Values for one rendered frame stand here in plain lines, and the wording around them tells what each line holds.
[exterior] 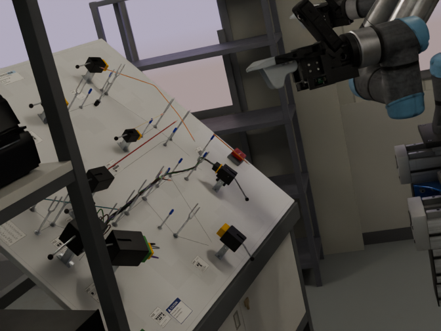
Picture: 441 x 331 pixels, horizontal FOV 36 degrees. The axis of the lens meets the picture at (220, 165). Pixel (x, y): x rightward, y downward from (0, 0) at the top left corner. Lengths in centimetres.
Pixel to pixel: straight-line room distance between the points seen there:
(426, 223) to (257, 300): 86
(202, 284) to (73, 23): 259
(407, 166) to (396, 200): 209
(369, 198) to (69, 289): 275
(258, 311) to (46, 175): 120
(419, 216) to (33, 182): 89
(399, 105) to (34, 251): 97
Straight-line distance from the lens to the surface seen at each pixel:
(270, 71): 126
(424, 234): 168
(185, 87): 413
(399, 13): 152
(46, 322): 155
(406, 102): 137
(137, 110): 251
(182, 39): 409
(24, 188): 131
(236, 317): 221
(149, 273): 192
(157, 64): 363
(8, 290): 217
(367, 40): 132
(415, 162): 214
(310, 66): 128
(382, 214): 425
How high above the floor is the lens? 174
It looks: 15 degrees down
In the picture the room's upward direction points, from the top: 13 degrees counter-clockwise
